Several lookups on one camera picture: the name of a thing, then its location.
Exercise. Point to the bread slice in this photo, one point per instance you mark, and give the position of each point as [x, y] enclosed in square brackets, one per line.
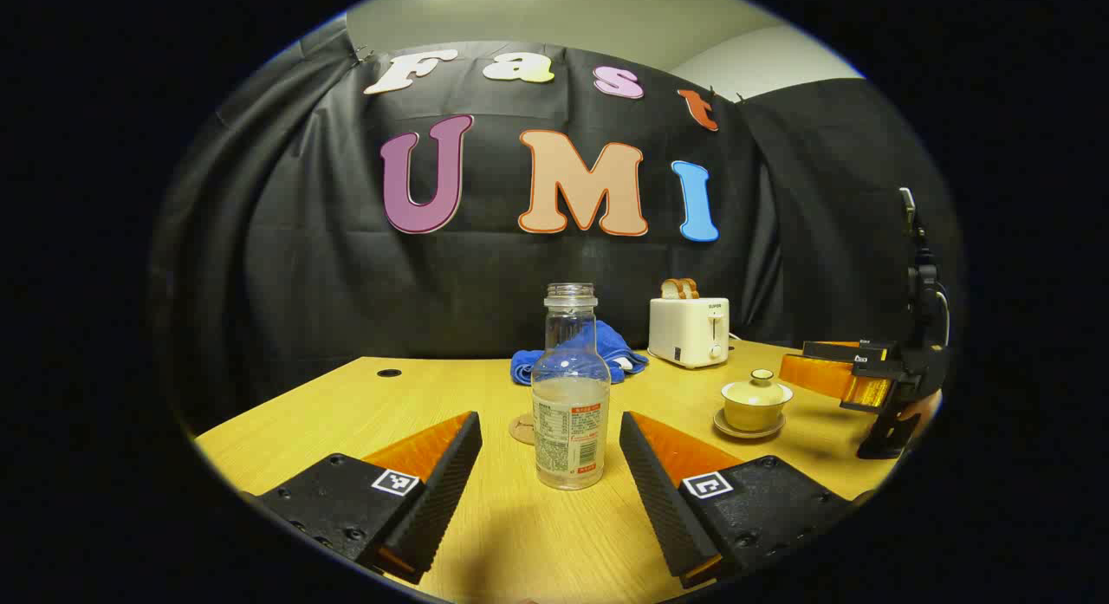
[690, 287]
[670, 289]

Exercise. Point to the white toaster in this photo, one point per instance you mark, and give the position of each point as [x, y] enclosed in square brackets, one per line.
[684, 331]

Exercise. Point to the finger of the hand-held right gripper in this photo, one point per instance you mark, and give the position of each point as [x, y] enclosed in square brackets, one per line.
[819, 374]
[845, 351]

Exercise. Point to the blue towel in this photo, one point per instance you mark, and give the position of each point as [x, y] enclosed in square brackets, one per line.
[619, 344]

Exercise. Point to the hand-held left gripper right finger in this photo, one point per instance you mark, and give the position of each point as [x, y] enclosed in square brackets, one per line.
[658, 491]

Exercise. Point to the black backdrop cloth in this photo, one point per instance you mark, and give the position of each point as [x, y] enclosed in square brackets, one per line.
[303, 266]

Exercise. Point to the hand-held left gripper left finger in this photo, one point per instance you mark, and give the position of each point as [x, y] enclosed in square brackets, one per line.
[446, 483]

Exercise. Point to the cream teacup lid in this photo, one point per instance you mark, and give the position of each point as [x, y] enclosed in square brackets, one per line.
[756, 389]

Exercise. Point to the round wooden coaster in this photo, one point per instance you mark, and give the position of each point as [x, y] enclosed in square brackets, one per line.
[521, 431]

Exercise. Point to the clear water bottle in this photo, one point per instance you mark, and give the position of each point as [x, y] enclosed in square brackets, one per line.
[570, 431]

